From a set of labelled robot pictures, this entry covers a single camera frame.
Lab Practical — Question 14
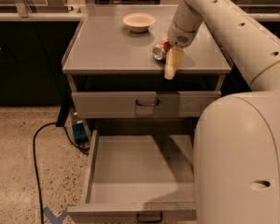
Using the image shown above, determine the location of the black cable left floor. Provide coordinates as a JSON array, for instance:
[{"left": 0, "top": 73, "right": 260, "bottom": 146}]
[{"left": 32, "top": 121, "right": 91, "bottom": 224}]

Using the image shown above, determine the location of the blue power box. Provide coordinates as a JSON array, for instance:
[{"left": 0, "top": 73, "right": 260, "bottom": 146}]
[{"left": 72, "top": 123, "right": 88, "bottom": 144}]

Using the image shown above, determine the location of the blue tape floor mark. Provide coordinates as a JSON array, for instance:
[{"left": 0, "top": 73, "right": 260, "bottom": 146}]
[{"left": 44, "top": 207, "right": 67, "bottom": 224}]

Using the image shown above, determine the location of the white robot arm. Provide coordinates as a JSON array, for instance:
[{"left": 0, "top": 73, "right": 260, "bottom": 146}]
[{"left": 168, "top": 0, "right": 280, "bottom": 224}]

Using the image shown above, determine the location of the grey metal drawer cabinet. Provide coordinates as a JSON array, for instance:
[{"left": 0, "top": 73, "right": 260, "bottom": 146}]
[{"left": 63, "top": 6, "right": 231, "bottom": 224}]

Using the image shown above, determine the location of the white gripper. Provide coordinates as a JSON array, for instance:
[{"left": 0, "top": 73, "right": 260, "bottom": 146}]
[{"left": 164, "top": 21, "right": 194, "bottom": 80}]

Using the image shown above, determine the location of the red coke can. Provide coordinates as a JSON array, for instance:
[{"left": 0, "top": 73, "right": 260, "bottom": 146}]
[{"left": 153, "top": 39, "right": 172, "bottom": 61}]

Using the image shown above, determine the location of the white ceramic bowl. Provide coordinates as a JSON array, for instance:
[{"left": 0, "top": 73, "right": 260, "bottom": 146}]
[{"left": 123, "top": 13, "right": 156, "bottom": 33}]

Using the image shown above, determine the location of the open grey middle drawer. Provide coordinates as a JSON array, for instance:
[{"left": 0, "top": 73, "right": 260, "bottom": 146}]
[{"left": 68, "top": 132, "right": 196, "bottom": 224}]

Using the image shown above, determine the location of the dark counter cabinet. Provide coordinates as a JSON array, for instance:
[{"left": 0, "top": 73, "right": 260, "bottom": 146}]
[{"left": 0, "top": 12, "right": 280, "bottom": 107}]

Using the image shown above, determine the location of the closed grey top drawer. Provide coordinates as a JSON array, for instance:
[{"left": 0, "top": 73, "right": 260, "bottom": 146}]
[{"left": 72, "top": 91, "right": 221, "bottom": 119}]

